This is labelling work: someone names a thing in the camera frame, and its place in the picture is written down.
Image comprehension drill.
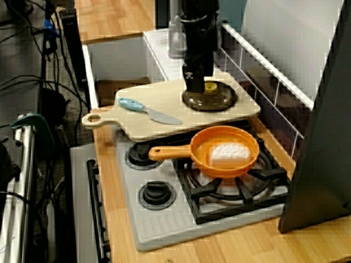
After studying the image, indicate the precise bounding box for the white toy oven door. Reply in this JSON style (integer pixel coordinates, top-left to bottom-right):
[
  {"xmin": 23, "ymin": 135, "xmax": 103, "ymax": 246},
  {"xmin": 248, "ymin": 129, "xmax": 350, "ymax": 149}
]
[{"xmin": 70, "ymin": 144, "xmax": 110, "ymax": 263}]

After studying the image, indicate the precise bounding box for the orange toy frying pan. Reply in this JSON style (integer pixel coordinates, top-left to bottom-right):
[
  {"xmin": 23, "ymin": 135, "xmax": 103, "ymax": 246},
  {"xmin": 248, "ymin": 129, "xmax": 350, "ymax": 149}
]
[{"xmin": 148, "ymin": 125, "xmax": 261, "ymax": 179}]

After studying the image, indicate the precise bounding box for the grey toy stove plate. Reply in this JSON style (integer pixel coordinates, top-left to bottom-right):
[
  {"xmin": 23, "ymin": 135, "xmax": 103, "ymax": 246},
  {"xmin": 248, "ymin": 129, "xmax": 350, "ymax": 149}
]
[{"xmin": 111, "ymin": 124, "xmax": 291, "ymax": 253}]

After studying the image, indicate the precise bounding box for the white toy sink basin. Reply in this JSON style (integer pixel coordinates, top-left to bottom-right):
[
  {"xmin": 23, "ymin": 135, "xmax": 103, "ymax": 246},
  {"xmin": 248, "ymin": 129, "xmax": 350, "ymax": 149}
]
[{"xmin": 82, "ymin": 28, "xmax": 179, "ymax": 110}]

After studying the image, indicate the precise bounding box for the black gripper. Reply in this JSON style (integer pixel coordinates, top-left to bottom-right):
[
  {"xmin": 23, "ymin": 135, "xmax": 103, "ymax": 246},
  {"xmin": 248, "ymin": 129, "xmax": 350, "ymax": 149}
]
[{"xmin": 182, "ymin": 50, "xmax": 217, "ymax": 94}]

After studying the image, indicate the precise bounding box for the black looping cable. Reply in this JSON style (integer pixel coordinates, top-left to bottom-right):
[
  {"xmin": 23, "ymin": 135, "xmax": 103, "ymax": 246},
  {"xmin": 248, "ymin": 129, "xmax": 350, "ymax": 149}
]
[{"xmin": 0, "ymin": 75, "xmax": 93, "ymax": 110}]

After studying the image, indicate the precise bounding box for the black oven door handle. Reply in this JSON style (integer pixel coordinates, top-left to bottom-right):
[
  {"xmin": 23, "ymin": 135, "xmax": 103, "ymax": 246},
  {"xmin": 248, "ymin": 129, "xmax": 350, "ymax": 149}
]
[{"xmin": 87, "ymin": 159, "xmax": 110, "ymax": 261}]

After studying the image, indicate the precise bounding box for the grey toy faucet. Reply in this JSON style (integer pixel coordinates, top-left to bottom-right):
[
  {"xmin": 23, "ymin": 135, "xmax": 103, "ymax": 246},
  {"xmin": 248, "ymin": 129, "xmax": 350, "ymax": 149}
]
[{"xmin": 167, "ymin": 0, "xmax": 190, "ymax": 60}]

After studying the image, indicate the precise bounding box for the black slanted panel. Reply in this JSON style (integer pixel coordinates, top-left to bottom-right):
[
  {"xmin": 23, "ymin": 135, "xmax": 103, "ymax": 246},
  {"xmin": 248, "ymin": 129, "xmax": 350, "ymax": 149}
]
[{"xmin": 278, "ymin": 0, "xmax": 351, "ymax": 233}]

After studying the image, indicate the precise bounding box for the white metal tripod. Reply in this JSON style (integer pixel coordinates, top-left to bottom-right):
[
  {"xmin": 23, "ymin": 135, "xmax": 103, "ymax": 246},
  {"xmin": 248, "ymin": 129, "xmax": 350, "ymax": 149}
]
[{"xmin": 0, "ymin": 115, "xmax": 38, "ymax": 263}]

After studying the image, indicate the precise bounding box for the teal box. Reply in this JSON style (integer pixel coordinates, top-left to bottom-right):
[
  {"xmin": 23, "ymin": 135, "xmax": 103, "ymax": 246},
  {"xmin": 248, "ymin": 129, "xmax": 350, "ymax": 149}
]
[{"xmin": 216, "ymin": 0, "xmax": 247, "ymax": 36}]

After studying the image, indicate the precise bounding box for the black upright post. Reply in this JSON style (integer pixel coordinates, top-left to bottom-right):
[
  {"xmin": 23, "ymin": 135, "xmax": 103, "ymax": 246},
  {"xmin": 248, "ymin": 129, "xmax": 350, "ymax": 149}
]
[{"xmin": 60, "ymin": 8, "xmax": 86, "ymax": 90}]

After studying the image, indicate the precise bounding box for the glass lid yellow knob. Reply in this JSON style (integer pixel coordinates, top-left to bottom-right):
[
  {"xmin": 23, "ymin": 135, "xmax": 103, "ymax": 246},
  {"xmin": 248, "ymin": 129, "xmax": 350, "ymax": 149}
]
[{"xmin": 182, "ymin": 80, "xmax": 239, "ymax": 112}]

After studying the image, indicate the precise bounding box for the black stove knob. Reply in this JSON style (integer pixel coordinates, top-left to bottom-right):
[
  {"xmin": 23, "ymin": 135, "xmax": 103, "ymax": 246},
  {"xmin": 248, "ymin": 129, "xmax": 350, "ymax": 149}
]
[
  {"xmin": 138, "ymin": 180, "xmax": 178, "ymax": 211},
  {"xmin": 125, "ymin": 142, "xmax": 165, "ymax": 170}
]

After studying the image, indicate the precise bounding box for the toy knife blue handle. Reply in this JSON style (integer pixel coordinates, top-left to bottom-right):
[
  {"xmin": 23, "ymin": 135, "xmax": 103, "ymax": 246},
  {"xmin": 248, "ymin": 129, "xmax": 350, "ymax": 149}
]
[{"xmin": 117, "ymin": 98, "xmax": 184, "ymax": 126}]

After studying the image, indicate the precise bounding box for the wooden kitchen countertop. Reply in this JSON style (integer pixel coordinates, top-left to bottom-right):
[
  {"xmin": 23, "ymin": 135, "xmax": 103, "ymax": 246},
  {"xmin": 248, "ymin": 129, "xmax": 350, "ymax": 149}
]
[{"xmin": 92, "ymin": 106, "xmax": 351, "ymax": 263}]

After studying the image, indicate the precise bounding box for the black burner grate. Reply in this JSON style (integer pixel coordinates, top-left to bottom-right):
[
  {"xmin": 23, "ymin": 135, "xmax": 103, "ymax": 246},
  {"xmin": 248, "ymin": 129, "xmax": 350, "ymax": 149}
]
[{"xmin": 169, "ymin": 134, "xmax": 291, "ymax": 225}]

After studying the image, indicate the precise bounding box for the light wooden cutting board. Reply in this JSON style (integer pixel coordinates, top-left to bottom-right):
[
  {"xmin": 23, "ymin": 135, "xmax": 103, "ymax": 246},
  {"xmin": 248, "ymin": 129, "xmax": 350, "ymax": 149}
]
[{"xmin": 81, "ymin": 71, "xmax": 261, "ymax": 141}]

